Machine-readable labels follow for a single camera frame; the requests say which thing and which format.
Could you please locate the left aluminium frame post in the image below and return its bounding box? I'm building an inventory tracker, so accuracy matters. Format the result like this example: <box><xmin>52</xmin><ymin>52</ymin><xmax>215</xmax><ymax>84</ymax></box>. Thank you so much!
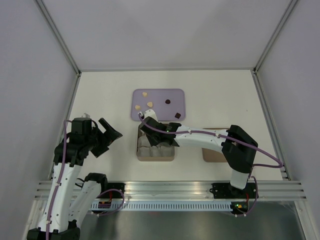
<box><xmin>33</xmin><ymin>0</ymin><xmax>82</xmax><ymax>76</ymax></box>

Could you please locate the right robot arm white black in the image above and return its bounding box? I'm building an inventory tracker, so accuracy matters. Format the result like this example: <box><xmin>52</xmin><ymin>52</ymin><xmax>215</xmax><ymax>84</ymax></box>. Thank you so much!
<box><xmin>139</xmin><ymin>115</ymin><xmax>258</xmax><ymax>198</ymax></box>

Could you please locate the aluminium mounting rail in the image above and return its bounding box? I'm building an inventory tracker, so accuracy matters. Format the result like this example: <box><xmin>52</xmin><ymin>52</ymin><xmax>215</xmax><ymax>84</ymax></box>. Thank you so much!
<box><xmin>34</xmin><ymin>180</ymin><xmax>308</xmax><ymax>202</ymax></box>

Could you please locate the lavender plastic tray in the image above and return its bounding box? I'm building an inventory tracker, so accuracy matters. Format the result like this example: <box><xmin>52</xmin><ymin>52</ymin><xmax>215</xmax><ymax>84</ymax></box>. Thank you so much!
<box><xmin>130</xmin><ymin>88</ymin><xmax>186</xmax><ymax>122</ymax></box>

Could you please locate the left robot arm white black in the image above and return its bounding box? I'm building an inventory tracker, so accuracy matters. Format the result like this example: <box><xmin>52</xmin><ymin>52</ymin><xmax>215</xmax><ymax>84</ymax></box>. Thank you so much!
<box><xmin>26</xmin><ymin>117</ymin><xmax>125</xmax><ymax>240</ymax></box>

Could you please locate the white paper cup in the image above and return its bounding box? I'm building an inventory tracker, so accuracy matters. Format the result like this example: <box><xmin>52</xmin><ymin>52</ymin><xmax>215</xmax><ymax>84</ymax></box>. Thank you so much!
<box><xmin>137</xmin><ymin>135</ymin><xmax>151</xmax><ymax>148</ymax></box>
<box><xmin>160</xmin><ymin>146</ymin><xmax>175</xmax><ymax>158</ymax></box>
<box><xmin>150</xmin><ymin>146</ymin><xmax>162</xmax><ymax>158</ymax></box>
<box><xmin>137</xmin><ymin>146</ymin><xmax>151</xmax><ymax>158</ymax></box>

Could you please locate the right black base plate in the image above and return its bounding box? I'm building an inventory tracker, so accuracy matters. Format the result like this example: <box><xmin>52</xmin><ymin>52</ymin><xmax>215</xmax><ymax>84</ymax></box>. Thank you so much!
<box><xmin>209</xmin><ymin>182</ymin><xmax>257</xmax><ymax>200</ymax></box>

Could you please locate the white slotted cable duct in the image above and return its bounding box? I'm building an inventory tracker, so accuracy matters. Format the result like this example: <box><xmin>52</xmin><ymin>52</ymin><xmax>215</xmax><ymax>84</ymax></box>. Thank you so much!
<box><xmin>89</xmin><ymin>201</ymin><xmax>233</xmax><ymax>211</ymax></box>

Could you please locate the right aluminium frame post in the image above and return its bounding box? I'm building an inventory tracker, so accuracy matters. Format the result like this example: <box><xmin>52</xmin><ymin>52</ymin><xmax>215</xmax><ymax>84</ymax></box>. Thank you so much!
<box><xmin>252</xmin><ymin>0</ymin><xmax>301</xmax><ymax>73</ymax></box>

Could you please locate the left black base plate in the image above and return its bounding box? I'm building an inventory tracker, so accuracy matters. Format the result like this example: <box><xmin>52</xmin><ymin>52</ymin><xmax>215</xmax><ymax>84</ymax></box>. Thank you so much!
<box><xmin>99</xmin><ymin>182</ymin><xmax>126</xmax><ymax>200</ymax></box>

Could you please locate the aluminium frame post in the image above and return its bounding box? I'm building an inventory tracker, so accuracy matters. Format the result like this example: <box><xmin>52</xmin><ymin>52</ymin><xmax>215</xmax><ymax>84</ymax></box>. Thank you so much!
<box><xmin>252</xmin><ymin>0</ymin><xmax>301</xmax><ymax>73</ymax></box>
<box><xmin>33</xmin><ymin>0</ymin><xmax>82</xmax><ymax>76</ymax></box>

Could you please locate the gold tin lid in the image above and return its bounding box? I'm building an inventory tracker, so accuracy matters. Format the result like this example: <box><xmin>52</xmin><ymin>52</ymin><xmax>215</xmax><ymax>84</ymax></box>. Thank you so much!
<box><xmin>201</xmin><ymin>127</ymin><xmax>230</xmax><ymax>163</ymax></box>

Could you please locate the gold chocolate tin box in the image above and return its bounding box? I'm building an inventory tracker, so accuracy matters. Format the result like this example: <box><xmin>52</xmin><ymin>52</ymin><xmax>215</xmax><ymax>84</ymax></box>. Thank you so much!
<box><xmin>136</xmin><ymin>128</ymin><xmax>175</xmax><ymax>162</ymax></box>

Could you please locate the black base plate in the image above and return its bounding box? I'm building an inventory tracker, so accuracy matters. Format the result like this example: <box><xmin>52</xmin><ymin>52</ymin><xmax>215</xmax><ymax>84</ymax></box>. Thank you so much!
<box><xmin>209</xmin><ymin>182</ymin><xmax>257</xmax><ymax>200</ymax></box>
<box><xmin>99</xmin><ymin>182</ymin><xmax>126</xmax><ymax>200</ymax></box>

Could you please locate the dark square chocolate right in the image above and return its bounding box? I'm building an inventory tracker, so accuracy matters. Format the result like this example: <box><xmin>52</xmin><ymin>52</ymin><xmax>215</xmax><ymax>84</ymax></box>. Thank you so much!
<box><xmin>174</xmin><ymin>112</ymin><xmax>181</xmax><ymax>119</ymax></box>

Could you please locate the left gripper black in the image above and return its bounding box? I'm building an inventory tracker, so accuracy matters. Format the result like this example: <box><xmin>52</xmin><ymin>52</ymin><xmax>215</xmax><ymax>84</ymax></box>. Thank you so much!
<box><xmin>85</xmin><ymin>118</ymin><xmax>122</xmax><ymax>158</ymax></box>

